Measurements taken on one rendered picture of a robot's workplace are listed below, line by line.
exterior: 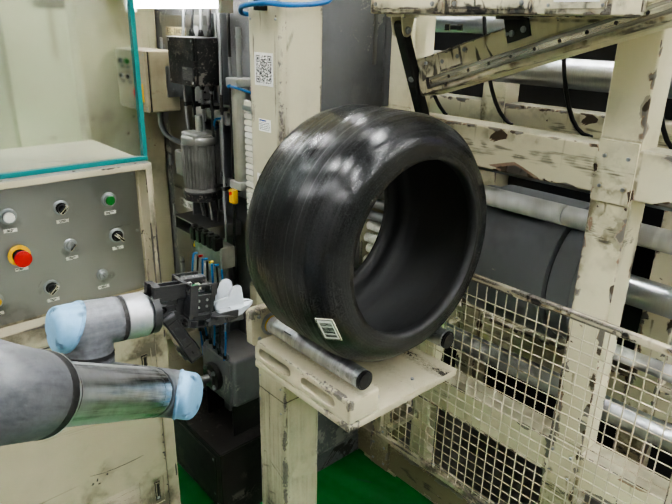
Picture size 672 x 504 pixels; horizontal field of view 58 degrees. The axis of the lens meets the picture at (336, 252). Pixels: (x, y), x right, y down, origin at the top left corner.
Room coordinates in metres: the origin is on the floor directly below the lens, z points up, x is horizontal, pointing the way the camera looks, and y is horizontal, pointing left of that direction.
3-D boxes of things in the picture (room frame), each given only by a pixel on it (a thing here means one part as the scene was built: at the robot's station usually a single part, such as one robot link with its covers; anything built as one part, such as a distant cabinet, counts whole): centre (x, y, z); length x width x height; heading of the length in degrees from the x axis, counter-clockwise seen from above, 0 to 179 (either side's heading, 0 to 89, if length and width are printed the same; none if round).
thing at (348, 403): (1.26, 0.05, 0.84); 0.36 x 0.09 x 0.06; 42
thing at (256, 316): (1.48, 0.06, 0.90); 0.40 x 0.03 x 0.10; 132
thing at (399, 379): (1.35, -0.06, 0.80); 0.37 x 0.36 x 0.02; 132
